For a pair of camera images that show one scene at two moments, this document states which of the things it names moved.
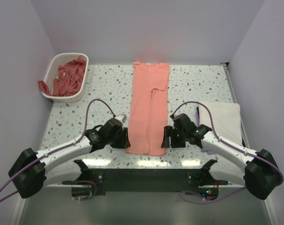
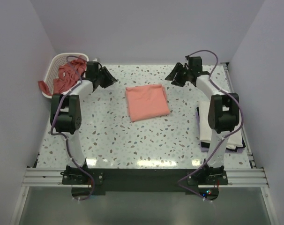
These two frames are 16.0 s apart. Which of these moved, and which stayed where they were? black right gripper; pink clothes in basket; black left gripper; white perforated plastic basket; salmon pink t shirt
Moved: black right gripper; black left gripper; salmon pink t shirt
Stayed: pink clothes in basket; white perforated plastic basket
